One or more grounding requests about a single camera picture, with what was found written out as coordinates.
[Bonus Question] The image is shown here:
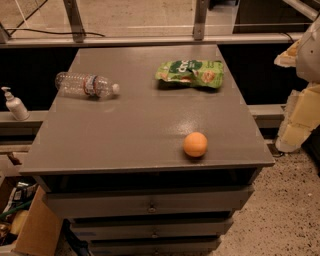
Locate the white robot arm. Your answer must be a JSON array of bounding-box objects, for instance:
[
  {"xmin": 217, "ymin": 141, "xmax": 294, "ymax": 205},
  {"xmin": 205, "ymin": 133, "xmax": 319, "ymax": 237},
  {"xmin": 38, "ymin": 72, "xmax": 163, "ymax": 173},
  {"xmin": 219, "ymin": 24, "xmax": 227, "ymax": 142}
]
[{"xmin": 274, "ymin": 17, "xmax": 320, "ymax": 153}]

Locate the white pump dispenser bottle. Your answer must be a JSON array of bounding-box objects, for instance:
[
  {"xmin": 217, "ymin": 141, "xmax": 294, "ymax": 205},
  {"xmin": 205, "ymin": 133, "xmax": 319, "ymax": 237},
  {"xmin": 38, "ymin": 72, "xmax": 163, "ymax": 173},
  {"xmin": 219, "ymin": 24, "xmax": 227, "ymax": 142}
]
[{"xmin": 1, "ymin": 87, "xmax": 29, "ymax": 121}]

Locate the cardboard box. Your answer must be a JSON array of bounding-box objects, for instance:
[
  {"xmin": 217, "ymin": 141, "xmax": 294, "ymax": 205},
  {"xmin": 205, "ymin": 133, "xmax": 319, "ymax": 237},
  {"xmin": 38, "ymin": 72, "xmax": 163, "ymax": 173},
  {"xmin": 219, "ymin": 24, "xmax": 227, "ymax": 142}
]
[{"xmin": 0, "ymin": 177, "xmax": 62, "ymax": 256}]

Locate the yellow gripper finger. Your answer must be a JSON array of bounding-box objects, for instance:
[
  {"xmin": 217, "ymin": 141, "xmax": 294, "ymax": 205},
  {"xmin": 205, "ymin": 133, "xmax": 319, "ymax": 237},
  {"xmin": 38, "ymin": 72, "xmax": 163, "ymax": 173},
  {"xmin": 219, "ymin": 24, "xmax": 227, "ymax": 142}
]
[
  {"xmin": 274, "ymin": 40, "xmax": 300, "ymax": 68},
  {"xmin": 275, "ymin": 83, "xmax": 320, "ymax": 153}
]

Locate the orange fruit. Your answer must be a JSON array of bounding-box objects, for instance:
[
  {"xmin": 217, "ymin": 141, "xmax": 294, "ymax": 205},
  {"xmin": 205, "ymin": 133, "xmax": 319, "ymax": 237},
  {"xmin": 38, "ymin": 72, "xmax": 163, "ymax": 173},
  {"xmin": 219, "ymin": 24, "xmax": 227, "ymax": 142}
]
[{"xmin": 183, "ymin": 132, "xmax": 208, "ymax": 157}]

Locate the grey drawer cabinet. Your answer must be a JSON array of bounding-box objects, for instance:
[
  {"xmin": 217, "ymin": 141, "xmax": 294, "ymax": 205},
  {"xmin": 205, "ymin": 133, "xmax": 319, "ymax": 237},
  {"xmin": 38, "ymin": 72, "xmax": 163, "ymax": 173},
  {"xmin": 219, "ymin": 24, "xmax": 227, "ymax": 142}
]
[{"xmin": 22, "ymin": 45, "xmax": 274, "ymax": 256}]

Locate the clear plastic water bottle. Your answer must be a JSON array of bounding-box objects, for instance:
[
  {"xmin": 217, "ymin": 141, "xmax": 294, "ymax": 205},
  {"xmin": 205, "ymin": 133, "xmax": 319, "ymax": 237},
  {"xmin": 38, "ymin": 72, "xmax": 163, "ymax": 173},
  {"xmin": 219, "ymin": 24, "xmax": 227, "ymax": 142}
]
[{"xmin": 55, "ymin": 72, "xmax": 120, "ymax": 99}]

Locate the black cable on floor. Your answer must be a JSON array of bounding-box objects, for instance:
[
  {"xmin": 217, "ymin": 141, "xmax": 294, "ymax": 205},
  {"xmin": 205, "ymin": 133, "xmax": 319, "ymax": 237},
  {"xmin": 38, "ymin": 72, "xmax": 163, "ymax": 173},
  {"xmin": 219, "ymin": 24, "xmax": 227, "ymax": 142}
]
[{"xmin": 4, "ymin": 27, "xmax": 106, "ymax": 38}]

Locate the metal rail frame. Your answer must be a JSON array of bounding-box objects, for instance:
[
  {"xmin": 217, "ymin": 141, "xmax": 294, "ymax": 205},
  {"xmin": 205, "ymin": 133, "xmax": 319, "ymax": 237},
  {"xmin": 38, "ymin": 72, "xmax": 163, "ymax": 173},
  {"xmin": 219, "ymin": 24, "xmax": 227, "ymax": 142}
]
[{"xmin": 0, "ymin": 0, "xmax": 319, "ymax": 48}]

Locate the green snack bag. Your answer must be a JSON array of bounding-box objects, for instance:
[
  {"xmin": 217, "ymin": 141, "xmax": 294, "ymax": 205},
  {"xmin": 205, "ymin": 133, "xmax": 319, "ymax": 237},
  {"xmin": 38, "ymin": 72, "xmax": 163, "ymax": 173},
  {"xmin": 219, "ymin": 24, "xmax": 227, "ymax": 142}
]
[{"xmin": 155, "ymin": 60, "xmax": 224, "ymax": 89}]

